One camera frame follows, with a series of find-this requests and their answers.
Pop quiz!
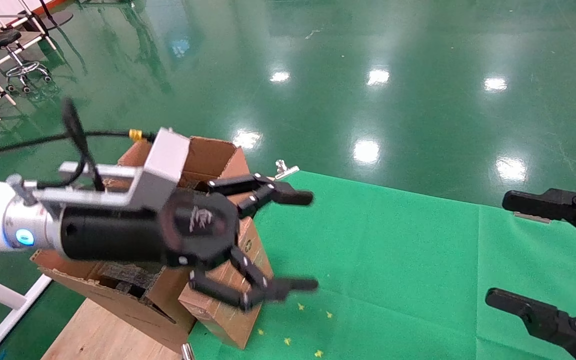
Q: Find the white pipe rack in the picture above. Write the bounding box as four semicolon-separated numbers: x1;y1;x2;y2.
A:
0;0;59;123

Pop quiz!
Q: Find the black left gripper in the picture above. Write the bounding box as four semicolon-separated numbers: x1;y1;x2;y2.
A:
60;192;241;271

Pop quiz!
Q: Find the small brown cardboard box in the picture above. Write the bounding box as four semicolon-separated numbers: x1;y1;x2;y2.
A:
178;192;275;350

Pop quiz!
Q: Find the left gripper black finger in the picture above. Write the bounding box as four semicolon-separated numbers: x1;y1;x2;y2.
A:
205;172;315;221
188;245;319;312

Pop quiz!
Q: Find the black round stand base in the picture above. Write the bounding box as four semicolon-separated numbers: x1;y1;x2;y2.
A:
28;0;75;32

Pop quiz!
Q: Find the large open cardboard carton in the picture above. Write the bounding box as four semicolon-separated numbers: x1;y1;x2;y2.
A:
30;136;261;353

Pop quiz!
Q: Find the green table cloth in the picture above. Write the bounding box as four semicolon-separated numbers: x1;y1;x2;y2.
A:
475;202;576;360
188;170;481;360

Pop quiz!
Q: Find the black camera cable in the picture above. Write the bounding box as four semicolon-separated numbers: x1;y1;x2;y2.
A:
0;97;158;193

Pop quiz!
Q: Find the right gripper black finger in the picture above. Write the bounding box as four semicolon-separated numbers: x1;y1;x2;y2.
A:
485;287;576;360
502;187;576;251

